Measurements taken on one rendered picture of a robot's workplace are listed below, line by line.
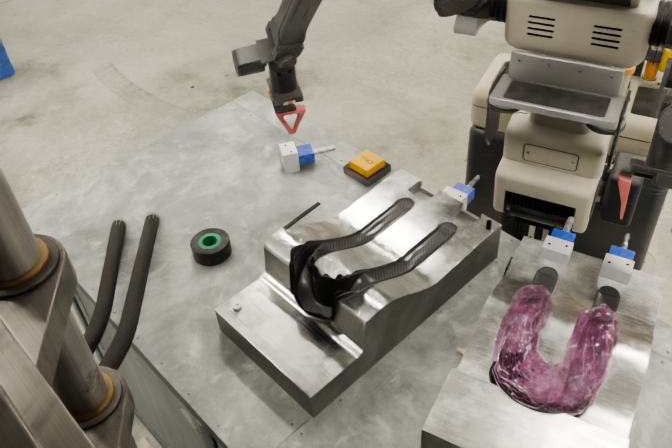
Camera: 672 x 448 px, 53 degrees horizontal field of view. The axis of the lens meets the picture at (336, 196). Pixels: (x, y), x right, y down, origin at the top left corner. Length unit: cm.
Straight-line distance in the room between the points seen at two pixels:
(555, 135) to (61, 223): 112
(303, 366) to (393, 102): 230
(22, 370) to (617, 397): 82
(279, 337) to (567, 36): 80
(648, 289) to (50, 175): 257
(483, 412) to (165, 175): 97
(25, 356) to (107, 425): 27
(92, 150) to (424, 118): 155
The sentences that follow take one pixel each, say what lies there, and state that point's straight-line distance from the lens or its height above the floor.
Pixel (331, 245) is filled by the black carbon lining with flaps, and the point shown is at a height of 91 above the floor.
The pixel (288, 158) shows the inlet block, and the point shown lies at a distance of 156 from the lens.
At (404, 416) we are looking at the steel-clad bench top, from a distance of 115.
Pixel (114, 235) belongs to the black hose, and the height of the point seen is 84.
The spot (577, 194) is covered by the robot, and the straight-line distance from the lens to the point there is 158.
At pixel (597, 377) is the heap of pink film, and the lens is 112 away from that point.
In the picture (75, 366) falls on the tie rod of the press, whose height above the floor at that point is 113.
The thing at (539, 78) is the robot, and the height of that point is 105.
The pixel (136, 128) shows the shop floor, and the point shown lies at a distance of 337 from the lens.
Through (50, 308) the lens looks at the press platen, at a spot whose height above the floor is 129.
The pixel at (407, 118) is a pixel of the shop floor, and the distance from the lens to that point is 318.
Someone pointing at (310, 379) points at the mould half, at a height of 86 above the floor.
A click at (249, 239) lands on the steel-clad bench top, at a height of 80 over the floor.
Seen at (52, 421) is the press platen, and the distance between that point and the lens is 64.
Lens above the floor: 178
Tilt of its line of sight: 40 degrees down
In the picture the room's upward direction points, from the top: 5 degrees counter-clockwise
